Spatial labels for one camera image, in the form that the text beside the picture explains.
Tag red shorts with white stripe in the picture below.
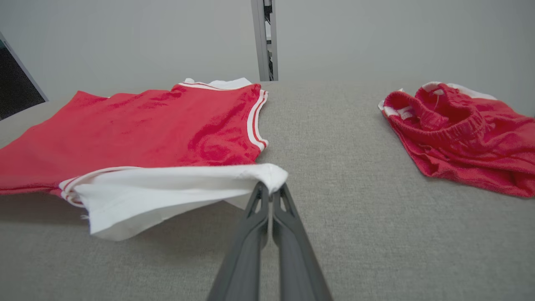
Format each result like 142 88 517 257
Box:
378 81 535 198

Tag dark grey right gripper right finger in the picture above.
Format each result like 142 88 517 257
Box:
271 183 334 301

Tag red and white number jersey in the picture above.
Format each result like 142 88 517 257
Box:
0 77 289 242

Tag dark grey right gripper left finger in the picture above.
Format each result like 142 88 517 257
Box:
207 182 270 301

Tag dark panel with grey frame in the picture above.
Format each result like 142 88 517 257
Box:
0 31 49 122

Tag grey post bracket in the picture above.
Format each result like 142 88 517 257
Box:
250 0 279 82

